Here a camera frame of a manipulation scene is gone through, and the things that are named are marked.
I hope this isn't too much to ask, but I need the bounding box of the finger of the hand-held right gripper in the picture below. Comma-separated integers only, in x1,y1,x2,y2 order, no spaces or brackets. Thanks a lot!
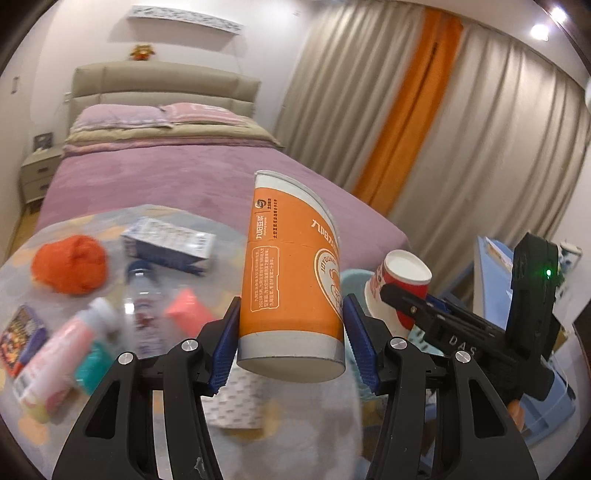
379,281,462,331

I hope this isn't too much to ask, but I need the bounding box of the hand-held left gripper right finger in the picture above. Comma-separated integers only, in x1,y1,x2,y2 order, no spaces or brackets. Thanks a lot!
342,293,540,480

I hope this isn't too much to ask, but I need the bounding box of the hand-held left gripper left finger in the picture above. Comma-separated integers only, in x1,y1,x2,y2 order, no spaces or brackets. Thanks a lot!
52,295,243,480

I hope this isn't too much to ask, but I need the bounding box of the red and white paper cup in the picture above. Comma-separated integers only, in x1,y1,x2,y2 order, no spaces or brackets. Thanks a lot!
364,249,432,330

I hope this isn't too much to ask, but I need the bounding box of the white patterned box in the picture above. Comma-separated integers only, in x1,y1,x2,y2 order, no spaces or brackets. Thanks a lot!
201,360,273,430

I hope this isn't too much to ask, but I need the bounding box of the light blue plastic basket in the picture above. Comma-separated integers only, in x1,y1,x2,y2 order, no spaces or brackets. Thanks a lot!
339,268,444,416

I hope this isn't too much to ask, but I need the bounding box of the clear plastic bottle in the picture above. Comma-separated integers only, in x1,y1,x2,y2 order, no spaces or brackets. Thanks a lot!
122,259,169,358

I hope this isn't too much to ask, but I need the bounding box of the orange paper cup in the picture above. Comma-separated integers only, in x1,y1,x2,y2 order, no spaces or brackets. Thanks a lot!
236,171,347,384

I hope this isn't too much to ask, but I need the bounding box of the blue and white carton box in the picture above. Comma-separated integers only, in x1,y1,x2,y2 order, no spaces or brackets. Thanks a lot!
121,217,217,278

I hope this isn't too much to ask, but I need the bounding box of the teal packet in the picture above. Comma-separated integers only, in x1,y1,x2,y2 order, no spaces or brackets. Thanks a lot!
74,339,118,395

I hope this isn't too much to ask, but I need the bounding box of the pink and white bottle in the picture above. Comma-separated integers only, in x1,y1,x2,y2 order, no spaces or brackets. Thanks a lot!
13,298,121,423

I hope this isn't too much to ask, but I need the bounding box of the orange ball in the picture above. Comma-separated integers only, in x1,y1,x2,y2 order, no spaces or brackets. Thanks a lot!
31,234,109,296

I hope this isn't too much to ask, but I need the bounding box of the colourful printed snack packet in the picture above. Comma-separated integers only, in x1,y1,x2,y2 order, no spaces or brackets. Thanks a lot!
0,304,49,379

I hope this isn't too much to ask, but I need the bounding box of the person's right hand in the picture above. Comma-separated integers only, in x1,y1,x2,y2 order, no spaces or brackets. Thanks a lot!
508,399,527,432

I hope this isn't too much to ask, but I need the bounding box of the white patterned vase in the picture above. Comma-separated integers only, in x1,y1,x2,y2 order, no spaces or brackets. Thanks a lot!
556,240,583,278

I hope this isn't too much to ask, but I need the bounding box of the scalloped pattern tablecloth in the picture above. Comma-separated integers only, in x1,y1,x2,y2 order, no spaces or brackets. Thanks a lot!
0,203,370,480

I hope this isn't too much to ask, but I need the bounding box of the beige curtain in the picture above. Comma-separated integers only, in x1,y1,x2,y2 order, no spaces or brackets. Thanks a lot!
274,0,428,195
388,18,591,287

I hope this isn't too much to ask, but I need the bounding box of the purple bedspread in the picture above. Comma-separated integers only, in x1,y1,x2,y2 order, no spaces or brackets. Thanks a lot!
36,143,409,278

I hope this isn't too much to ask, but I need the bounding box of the orange curtain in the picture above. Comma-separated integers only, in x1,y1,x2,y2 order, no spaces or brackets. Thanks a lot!
353,7,465,217

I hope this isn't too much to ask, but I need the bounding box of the beige folded quilt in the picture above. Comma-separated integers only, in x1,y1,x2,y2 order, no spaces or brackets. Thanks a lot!
64,122,284,155

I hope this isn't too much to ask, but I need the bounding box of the pink pillow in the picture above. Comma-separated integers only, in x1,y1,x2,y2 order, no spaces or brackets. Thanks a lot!
159,102,252,127

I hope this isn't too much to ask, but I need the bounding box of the beige nightstand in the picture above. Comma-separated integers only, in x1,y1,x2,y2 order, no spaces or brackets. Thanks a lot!
18,147,63,213

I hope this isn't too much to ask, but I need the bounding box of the purple pillow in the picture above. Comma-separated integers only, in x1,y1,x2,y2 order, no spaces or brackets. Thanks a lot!
74,104,174,132

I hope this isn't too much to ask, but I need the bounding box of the beige bed headboard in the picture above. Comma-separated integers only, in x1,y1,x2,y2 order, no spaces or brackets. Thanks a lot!
69,62,262,134

